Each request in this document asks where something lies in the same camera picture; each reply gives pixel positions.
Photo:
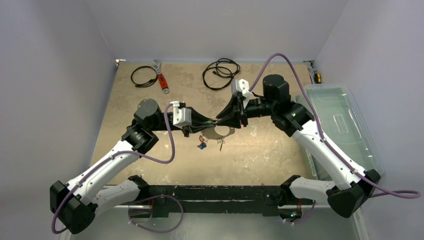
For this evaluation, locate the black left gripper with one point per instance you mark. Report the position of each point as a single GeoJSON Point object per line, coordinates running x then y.
{"type": "Point", "coordinates": [197, 120]}

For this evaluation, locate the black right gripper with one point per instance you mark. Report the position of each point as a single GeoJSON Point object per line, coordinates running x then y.
{"type": "Point", "coordinates": [243, 110]}

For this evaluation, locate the metal key organizer ring plate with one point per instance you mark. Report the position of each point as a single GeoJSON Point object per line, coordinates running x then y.
{"type": "Point", "coordinates": [217, 133]}

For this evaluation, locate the blue key tag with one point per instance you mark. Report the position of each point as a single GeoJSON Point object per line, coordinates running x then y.
{"type": "Point", "coordinates": [202, 146]}

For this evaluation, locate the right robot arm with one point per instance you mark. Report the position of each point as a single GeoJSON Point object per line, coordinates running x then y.
{"type": "Point", "coordinates": [350, 184]}

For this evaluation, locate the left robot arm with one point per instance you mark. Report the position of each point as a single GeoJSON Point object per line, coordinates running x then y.
{"type": "Point", "coordinates": [76, 203]}

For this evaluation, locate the yellow black clamp tool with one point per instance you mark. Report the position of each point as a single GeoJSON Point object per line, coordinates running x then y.
{"type": "Point", "coordinates": [314, 75]}

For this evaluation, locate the clear plastic storage bin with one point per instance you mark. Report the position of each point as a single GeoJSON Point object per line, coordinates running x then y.
{"type": "Point", "coordinates": [343, 123]}

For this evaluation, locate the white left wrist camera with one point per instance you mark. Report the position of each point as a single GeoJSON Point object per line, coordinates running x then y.
{"type": "Point", "coordinates": [181, 115]}

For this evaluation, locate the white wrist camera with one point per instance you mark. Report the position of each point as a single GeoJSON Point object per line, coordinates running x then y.
{"type": "Point", "coordinates": [241, 86]}
{"type": "Point", "coordinates": [181, 115]}

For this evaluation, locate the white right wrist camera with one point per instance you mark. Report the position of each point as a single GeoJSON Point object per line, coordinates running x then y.
{"type": "Point", "coordinates": [241, 86]}

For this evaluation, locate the red handled adjustable wrench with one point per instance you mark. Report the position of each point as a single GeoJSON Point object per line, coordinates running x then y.
{"type": "Point", "coordinates": [162, 80]}

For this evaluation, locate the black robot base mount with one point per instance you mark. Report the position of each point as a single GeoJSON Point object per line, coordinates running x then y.
{"type": "Point", "coordinates": [207, 199]}

